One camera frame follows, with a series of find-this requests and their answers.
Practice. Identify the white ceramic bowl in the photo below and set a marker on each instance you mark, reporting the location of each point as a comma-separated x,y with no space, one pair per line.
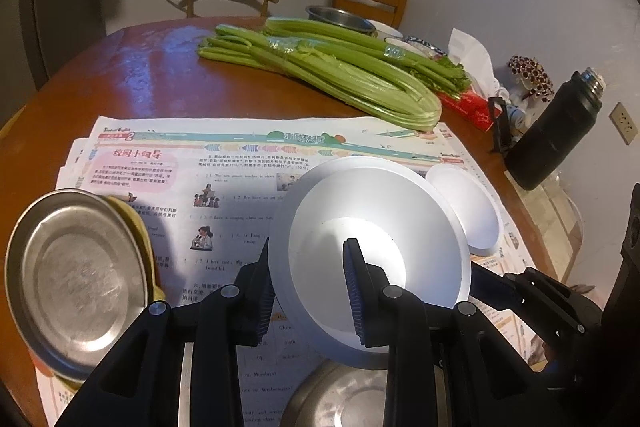
387,32

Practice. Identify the grey refrigerator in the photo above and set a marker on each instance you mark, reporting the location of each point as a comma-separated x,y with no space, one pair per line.
37,32

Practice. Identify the wall socket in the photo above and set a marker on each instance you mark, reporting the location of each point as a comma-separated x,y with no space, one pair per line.
624,123

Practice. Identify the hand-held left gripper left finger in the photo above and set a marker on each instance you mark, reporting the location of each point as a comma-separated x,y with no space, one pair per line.
264,312

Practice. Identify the printed newspaper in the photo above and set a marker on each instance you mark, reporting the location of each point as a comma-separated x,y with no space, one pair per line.
225,167

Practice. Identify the steel basin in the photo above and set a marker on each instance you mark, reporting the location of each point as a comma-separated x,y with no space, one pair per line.
335,19

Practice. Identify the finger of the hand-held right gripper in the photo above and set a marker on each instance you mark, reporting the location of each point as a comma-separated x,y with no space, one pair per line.
492,284

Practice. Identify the red tissue pack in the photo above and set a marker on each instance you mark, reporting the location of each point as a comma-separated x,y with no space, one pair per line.
467,109

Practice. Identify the blue patterned bowl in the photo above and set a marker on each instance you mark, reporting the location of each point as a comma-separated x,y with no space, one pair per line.
425,47

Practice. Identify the black thermos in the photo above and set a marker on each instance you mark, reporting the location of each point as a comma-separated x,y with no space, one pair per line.
550,132

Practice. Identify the small white bottle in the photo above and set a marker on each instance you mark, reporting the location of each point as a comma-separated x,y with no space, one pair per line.
520,117

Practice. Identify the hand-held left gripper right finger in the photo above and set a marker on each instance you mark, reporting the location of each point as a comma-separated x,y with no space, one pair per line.
356,302

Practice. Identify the patterned cup with items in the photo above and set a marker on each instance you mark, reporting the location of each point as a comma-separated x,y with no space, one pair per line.
532,74

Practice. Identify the celery bunch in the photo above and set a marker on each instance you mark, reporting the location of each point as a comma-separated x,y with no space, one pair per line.
350,38
350,82

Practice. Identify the white tissue paper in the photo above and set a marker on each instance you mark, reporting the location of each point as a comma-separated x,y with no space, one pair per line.
470,57

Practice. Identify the steel plate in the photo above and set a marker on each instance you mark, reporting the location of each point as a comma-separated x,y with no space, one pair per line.
75,282

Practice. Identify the black phone stand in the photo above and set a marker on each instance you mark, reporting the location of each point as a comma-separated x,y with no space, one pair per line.
500,127

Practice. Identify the shallow steel bowl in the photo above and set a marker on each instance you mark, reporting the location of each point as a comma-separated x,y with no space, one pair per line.
330,402

